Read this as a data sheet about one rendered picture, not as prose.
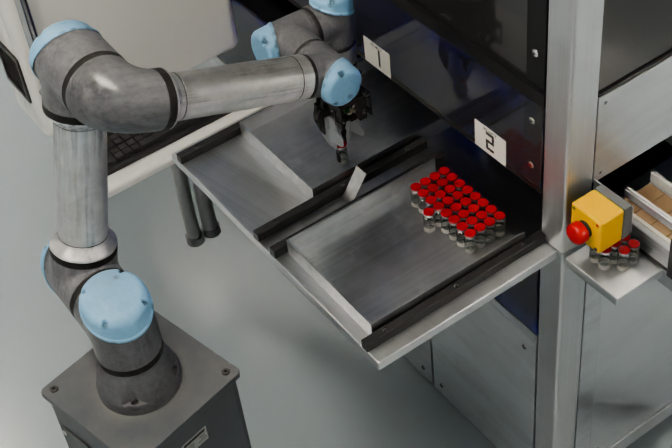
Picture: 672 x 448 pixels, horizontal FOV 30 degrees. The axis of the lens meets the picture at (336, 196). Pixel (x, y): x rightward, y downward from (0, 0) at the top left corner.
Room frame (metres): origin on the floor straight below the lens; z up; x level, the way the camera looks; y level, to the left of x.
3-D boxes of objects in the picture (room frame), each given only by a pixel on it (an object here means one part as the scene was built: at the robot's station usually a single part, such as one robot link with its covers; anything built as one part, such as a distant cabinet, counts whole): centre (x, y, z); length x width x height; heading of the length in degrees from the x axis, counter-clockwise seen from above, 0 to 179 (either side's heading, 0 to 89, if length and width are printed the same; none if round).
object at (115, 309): (1.43, 0.39, 0.96); 0.13 x 0.12 x 0.14; 30
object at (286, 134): (1.93, -0.04, 0.90); 0.34 x 0.26 x 0.04; 121
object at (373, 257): (1.58, -0.11, 0.90); 0.34 x 0.26 x 0.04; 120
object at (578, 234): (1.46, -0.40, 0.99); 0.04 x 0.04 x 0.04; 31
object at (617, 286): (1.49, -0.48, 0.87); 0.14 x 0.13 x 0.02; 121
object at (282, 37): (1.76, 0.04, 1.23); 0.11 x 0.11 x 0.08; 30
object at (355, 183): (1.71, 0.01, 0.91); 0.14 x 0.03 x 0.06; 121
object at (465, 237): (1.62, -0.19, 0.90); 0.18 x 0.02 x 0.05; 30
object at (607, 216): (1.48, -0.44, 0.99); 0.08 x 0.07 x 0.07; 121
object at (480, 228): (1.64, -0.21, 0.90); 0.18 x 0.02 x 0.05; 30
